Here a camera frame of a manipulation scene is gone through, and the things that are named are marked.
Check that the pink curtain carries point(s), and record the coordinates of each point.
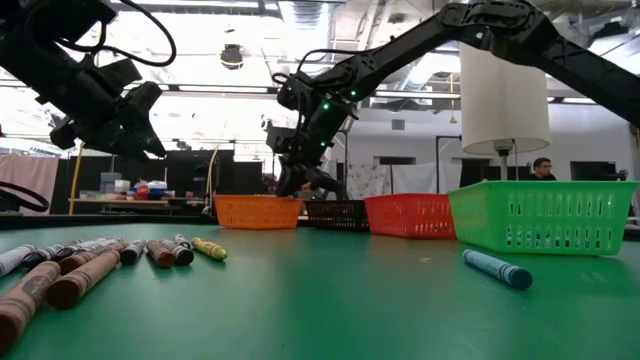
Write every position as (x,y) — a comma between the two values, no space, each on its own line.
(27,182)

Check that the black partition wall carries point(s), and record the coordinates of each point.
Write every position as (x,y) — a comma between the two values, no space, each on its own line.
(190,175)

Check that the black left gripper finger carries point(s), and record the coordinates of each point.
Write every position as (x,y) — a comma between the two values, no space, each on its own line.
(150,137)
(122,145)

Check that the ceiling light bar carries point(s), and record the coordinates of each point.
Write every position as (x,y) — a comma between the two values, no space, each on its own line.
(225,90)

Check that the metal lamp pole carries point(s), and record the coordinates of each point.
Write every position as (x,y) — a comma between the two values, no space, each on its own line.
(504,165)

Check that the wooden workbench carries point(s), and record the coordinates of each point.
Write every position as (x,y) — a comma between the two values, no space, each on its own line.
(120,204)

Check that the black table frame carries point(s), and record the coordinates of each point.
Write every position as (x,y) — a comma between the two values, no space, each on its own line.
(100,221)

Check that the brown crayon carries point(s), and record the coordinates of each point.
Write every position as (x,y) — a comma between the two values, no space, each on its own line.
(20,305)
(161,255)
(90,259)
(80,282)

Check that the person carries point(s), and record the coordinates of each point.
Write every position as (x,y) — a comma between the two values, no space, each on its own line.
(542,171)
(306,188)

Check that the green plastic basket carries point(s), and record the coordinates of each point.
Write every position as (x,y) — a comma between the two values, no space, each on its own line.
(545,217)

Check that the black computer monitor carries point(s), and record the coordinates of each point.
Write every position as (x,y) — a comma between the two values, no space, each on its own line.
(592,175)

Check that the white lamp shade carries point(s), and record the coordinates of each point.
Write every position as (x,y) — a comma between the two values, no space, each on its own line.
(502,100)

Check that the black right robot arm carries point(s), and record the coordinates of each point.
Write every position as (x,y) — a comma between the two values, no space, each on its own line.
(500,25)

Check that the blue crayon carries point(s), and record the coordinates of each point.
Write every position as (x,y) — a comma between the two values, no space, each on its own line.
(497,269)

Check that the black crayon white wrapper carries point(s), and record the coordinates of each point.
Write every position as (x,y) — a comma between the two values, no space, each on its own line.
(82,248)
(42,257)
(182,241)
(179,253)
(132,252)
(14,259)

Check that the yellow crayon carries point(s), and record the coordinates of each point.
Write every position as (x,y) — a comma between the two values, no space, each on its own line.
(210,249)

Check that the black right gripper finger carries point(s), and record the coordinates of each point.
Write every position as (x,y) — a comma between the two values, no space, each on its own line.
(288,182)
(325,181)

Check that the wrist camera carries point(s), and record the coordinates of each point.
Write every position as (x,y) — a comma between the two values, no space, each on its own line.
(280,140)
(120,72)

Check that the grey storage box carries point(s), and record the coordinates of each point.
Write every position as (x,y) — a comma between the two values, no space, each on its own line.
(110,182)

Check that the black ceiling fixture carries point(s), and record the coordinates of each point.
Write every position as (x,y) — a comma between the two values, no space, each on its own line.
(232,57)

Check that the red blue supplies pile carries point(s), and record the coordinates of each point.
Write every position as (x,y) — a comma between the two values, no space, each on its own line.
(150,191)

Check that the red plastic basket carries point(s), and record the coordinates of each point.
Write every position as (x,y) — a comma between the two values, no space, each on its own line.
(410,216)

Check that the black plastic basket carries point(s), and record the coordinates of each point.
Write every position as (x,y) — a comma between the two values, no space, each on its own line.
(337,216)

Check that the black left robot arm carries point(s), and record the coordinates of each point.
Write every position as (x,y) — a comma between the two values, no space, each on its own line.
(40,50)

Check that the orange plastic basket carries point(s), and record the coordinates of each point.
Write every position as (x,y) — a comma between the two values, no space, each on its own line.
(257,212)

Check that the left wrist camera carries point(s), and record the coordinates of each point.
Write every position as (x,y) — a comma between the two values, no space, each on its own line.
(120,72)

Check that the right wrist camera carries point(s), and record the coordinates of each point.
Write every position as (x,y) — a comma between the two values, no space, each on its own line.
(280,140)

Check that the white board panel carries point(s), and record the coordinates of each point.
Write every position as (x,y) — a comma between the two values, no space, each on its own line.
(415,179)

